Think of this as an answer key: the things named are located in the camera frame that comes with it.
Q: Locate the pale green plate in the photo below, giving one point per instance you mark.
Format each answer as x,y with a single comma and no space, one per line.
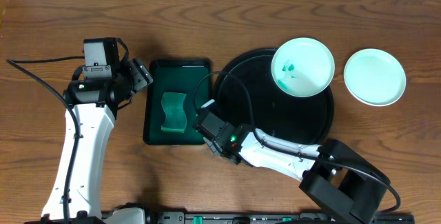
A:
374,77
302,67

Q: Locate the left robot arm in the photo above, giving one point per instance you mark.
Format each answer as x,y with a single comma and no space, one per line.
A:
94,96

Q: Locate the green wavy sponge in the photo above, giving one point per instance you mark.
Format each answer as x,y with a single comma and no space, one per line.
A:
172,104

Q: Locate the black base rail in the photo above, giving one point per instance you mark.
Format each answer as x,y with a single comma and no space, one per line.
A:
137,215

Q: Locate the rectangular green tray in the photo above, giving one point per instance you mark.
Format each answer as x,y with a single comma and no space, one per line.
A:
183,76

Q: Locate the pale green plate bottom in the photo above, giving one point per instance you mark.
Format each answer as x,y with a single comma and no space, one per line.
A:
374,77

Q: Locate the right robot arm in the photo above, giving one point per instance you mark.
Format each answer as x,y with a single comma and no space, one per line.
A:
332,175

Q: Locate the pale green plate top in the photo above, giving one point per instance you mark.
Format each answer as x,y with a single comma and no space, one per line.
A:
302,67

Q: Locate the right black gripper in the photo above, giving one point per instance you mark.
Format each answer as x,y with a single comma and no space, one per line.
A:
214,147

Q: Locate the round black tray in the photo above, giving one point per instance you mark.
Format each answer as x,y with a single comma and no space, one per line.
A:
299,120

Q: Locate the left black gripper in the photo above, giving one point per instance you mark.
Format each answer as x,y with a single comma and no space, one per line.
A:
138,74

